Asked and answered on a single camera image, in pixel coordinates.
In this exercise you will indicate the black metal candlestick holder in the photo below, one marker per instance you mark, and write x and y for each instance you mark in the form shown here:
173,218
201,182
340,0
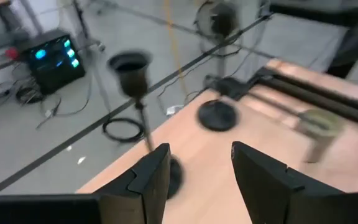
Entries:
132,77
217,115

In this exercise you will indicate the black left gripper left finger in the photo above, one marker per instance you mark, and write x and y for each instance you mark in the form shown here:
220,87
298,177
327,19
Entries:
148,193

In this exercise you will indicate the silver candle tin green label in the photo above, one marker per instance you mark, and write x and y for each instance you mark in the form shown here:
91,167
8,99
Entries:
320,123

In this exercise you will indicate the wooden shelf riser black legs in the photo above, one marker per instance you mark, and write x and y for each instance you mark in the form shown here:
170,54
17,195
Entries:
204,161

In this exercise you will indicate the black aluminium extrusion frame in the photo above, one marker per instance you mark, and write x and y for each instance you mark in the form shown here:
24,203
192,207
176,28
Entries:
306,90

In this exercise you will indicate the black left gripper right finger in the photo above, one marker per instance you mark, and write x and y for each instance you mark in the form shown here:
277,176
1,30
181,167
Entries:
269,193

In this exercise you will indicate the black computer blue lights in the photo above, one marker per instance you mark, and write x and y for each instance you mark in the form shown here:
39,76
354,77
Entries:
57,77

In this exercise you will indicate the red round object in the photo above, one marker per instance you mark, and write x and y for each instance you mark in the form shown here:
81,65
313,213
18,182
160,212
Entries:
11,53

